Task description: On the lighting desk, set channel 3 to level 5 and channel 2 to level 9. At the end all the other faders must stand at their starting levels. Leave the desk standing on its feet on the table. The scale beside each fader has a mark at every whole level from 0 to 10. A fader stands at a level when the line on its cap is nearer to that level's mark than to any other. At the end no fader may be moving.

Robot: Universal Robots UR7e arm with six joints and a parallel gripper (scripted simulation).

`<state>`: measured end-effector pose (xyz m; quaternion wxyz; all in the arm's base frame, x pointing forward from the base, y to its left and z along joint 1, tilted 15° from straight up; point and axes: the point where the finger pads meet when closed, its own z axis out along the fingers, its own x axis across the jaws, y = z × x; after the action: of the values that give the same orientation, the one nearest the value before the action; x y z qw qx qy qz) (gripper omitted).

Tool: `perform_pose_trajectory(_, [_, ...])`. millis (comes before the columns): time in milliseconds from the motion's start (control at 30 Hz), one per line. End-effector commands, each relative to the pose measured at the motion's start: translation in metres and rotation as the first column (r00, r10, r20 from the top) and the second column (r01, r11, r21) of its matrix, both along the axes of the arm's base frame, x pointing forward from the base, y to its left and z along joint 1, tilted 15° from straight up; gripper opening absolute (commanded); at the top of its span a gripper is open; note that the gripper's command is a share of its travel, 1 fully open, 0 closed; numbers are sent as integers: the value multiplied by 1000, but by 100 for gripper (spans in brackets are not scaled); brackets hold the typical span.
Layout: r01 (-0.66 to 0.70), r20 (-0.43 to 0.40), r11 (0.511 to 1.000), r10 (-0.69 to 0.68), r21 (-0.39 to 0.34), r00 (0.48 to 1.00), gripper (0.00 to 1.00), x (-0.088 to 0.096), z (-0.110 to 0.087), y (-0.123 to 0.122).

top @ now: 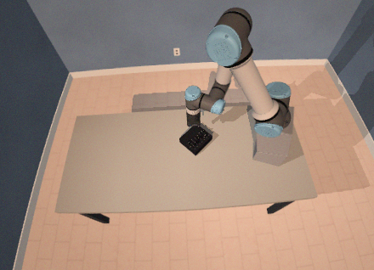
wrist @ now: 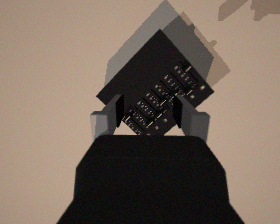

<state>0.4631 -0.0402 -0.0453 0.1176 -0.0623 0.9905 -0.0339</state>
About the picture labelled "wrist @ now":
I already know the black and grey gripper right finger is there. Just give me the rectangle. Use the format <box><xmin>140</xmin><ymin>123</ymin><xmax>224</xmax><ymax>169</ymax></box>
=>
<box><xmin>172</xmin><ymin>95</ymin><xmax>210</xmax><ymax>144</ymax></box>

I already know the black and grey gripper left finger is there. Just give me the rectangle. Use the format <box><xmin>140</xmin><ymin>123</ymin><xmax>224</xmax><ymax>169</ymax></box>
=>
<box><xmin>90</xmin><ymin>94</ymin><xmax>124</xmax><ymax>142</ymax></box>

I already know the black lighting desk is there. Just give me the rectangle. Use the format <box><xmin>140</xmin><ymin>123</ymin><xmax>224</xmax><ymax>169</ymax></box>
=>
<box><xmin>96</xmin><ymin>29</ymin><xmax>214</xmax><ymax>135</ymax></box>

